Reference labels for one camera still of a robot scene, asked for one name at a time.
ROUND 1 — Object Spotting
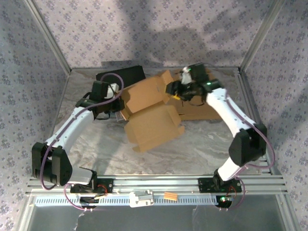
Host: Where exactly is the black hard case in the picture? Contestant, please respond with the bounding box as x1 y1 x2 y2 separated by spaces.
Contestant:
95 64 146 85

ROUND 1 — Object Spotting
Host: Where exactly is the white plastic clamp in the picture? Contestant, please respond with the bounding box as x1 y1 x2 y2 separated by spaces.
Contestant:
129 189 154 208

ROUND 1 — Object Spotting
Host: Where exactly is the circuit board with green light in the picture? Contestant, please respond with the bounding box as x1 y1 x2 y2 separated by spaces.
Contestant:
215 195 234 208

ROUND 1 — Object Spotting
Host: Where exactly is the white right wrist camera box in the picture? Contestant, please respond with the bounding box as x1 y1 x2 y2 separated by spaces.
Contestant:
180 67 193 84

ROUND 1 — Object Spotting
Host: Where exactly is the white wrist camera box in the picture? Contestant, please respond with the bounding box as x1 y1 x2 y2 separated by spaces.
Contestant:
180 67 193 84
106 83 120 99

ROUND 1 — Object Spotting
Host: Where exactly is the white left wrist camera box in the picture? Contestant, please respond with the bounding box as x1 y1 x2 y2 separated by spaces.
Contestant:
106 83 120 99

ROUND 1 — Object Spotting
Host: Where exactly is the black right camera cable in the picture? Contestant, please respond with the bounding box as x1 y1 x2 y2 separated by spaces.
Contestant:
187 95 205 107

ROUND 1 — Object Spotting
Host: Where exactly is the aluminium side rail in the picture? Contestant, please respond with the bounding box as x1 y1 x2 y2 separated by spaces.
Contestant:
237 68 275 176
36 69 73 176

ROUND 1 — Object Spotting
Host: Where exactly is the aluminium corner post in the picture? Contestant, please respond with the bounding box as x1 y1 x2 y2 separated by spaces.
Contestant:
239 0 287 70
24 0 73 73

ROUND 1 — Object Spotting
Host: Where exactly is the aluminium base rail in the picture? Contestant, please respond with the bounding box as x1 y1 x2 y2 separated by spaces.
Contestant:
26 175 289 196

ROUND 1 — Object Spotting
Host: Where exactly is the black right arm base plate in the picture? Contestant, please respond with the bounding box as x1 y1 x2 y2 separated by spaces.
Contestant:
198 177 242 193

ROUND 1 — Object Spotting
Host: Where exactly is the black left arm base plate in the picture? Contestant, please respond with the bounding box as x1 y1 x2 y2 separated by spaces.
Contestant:
70 178 114 194

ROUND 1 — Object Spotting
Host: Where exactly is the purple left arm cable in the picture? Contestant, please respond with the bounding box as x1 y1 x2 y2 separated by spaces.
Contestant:
39 73 125 212

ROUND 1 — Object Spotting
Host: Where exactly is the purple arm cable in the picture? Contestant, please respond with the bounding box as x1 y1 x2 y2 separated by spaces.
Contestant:
39 73 125 212
226 96 276 212

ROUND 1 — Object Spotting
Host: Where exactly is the black electronics bracket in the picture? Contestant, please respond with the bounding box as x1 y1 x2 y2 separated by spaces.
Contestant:
79 196 100 209

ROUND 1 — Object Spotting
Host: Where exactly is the grey slotted cable duct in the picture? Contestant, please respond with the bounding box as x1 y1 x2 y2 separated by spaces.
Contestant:
35 195 218 207

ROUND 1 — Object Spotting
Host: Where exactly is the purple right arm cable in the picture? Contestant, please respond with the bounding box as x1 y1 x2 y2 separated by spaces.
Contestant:
226 96 276 212

